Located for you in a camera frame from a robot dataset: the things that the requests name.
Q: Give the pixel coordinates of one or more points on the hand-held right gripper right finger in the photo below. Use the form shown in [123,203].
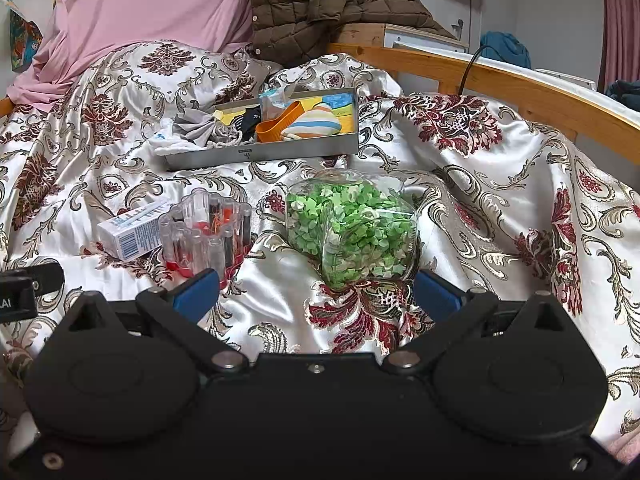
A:
[436,292]

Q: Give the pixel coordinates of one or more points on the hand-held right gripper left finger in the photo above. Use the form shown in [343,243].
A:
[197,292]

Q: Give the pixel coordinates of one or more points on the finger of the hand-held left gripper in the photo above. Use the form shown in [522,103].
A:
[47,277]

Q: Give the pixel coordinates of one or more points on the metal tray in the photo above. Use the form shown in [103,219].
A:
[290,152]

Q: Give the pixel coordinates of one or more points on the striped sock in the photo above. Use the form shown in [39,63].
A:
[312,122]

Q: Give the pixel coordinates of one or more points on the clear plastic organizer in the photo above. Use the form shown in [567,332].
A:
[205,240]

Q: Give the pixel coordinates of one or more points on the white carton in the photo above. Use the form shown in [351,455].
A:
[130,235]

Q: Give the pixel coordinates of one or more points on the clear bag of green paper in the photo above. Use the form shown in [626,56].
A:
[350,225]

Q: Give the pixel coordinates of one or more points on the patterned satin blanket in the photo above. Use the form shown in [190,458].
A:
[500,170]

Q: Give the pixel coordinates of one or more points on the grey cloth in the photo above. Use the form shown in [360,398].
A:
[200,130]

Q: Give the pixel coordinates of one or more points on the orange ribbed band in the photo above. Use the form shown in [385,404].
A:
[267,132]

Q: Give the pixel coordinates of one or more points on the cartoon print towel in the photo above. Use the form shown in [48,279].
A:
[340,115]

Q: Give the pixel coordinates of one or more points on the pale blue cloth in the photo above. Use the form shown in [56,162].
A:
[275,105]

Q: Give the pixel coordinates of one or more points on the white panel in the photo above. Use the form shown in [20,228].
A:
[500,62]

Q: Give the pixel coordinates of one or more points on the teal cloth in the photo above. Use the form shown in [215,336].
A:
[505,47]

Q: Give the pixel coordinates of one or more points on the dark cloth pile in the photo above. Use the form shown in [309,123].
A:
[625,91]

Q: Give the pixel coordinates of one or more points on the pink pillow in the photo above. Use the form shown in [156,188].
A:
[140,5]

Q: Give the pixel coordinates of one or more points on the white cabinet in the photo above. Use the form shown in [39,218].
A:
[450,5]

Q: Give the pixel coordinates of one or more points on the brown puffer jacket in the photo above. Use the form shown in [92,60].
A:
[310,5]

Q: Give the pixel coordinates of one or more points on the red curtain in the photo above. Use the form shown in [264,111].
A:
[617,25]

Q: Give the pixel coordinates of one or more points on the wooden bed frame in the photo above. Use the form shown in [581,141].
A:
[525,87]

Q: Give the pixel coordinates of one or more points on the large wall poster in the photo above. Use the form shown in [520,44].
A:
[22,35]

